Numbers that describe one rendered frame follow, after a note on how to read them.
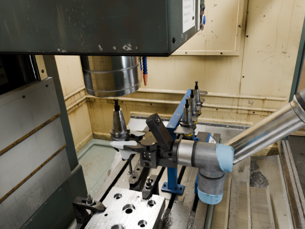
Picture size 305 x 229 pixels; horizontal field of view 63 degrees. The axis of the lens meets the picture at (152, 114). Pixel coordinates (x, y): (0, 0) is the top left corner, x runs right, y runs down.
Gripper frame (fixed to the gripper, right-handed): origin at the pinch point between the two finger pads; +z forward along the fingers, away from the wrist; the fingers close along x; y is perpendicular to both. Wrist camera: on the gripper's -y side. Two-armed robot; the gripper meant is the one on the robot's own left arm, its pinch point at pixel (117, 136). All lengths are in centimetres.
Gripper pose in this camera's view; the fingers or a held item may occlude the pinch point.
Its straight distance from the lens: 80.8
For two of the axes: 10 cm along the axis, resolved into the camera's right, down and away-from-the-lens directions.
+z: -9.5, -1.0, 3.1
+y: 0.5, 9.0, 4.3
